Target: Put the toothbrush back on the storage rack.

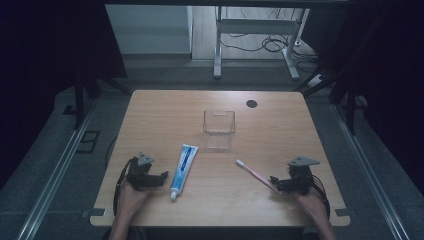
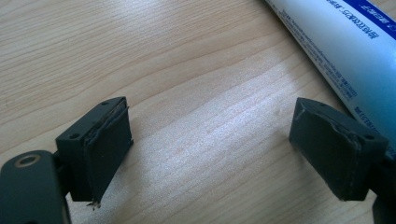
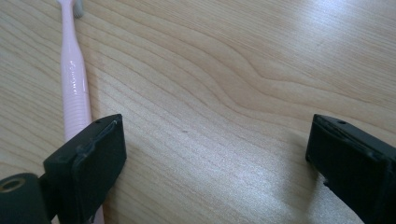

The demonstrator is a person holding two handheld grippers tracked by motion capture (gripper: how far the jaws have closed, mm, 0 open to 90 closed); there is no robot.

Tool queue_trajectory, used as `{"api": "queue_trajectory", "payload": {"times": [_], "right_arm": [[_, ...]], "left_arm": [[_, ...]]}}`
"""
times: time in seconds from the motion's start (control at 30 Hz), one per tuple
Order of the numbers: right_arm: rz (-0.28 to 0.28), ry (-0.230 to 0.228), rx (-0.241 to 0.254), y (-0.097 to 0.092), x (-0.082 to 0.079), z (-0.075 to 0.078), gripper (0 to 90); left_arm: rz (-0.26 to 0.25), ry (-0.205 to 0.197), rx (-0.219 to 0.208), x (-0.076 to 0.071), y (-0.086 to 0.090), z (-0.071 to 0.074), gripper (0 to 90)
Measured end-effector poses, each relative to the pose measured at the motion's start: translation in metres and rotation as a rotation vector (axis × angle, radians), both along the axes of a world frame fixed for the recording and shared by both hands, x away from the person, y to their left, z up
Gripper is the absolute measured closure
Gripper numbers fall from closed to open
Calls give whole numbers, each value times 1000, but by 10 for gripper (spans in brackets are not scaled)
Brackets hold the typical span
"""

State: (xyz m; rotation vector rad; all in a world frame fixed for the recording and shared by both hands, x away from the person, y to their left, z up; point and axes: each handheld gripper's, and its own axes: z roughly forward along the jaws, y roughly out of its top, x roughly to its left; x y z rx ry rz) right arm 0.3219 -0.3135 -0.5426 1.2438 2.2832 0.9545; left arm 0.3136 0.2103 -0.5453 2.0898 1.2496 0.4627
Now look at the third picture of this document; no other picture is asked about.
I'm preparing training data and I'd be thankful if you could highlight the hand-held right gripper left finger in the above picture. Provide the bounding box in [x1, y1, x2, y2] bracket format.
[42, 113, 128, 224]

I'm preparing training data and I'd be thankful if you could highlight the pink toothbrush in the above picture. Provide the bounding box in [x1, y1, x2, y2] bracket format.
[56, 0, 106, 224]

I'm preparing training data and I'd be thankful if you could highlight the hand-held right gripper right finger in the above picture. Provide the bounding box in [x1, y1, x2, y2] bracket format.
[304, 113, 396, 224]

